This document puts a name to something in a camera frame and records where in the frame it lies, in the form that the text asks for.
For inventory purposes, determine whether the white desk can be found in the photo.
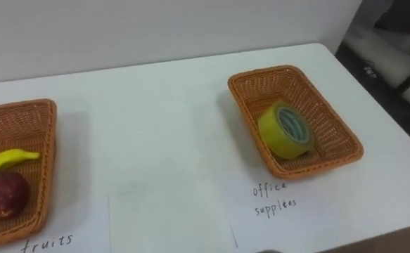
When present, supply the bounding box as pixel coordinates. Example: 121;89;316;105
0;42;410;253

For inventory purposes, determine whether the red apple soft toy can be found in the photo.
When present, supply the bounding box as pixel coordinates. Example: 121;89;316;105
0;171;31;219

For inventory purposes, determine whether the white sheet of paper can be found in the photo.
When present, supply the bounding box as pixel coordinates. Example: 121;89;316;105
222;164;410;253

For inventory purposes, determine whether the orange woven basket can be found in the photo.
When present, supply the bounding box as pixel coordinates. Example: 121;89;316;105
0;98;58;248
227;64;364;181

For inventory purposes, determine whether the yellow tape roll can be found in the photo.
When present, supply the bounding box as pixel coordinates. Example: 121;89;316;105
257;101;315;161

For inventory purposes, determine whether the yellow banana soft toy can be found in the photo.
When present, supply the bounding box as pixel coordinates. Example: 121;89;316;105
0;148;41;222

